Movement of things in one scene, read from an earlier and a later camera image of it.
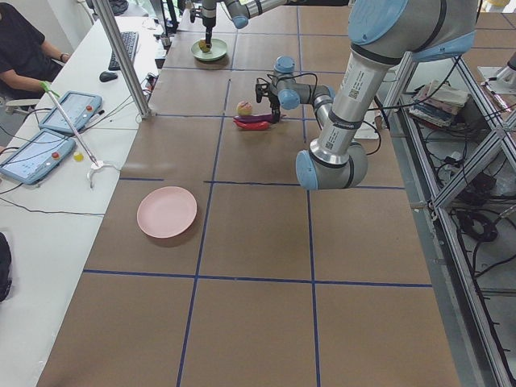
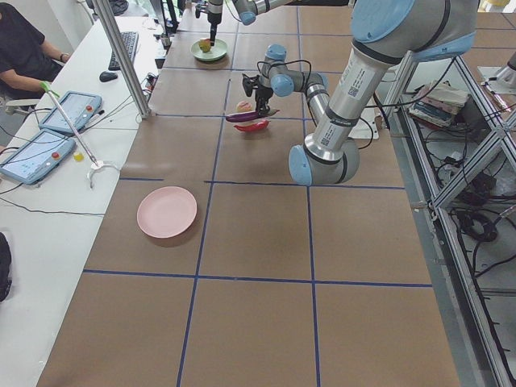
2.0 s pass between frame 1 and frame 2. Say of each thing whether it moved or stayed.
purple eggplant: moved
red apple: stayed
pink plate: stayed
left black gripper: moved
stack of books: stayed
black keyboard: stayed
